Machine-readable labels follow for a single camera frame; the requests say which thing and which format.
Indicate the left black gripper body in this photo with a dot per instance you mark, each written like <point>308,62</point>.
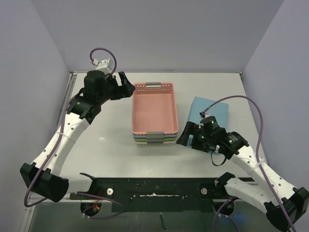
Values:
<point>112,92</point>

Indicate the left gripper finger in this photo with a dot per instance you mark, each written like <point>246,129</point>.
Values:
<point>124,79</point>
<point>128,90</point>

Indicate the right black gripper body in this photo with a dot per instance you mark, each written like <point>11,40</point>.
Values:
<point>192,137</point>

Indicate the pink plastic basket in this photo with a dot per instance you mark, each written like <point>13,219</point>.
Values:
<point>154,108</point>

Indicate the blue plastic basket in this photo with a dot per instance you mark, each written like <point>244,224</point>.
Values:
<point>220,111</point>
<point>156,136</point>

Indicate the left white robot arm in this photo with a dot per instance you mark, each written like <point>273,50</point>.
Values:
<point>42,176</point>

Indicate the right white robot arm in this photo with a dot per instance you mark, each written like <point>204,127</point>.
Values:
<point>281,202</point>

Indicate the white plastic basket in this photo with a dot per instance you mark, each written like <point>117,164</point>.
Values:
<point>155,144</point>

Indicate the green plastic basket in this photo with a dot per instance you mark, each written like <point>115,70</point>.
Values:
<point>145,139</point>

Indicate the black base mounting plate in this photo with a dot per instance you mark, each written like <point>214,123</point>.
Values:
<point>158,194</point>

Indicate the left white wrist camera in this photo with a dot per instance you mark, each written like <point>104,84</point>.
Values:
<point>106,65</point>

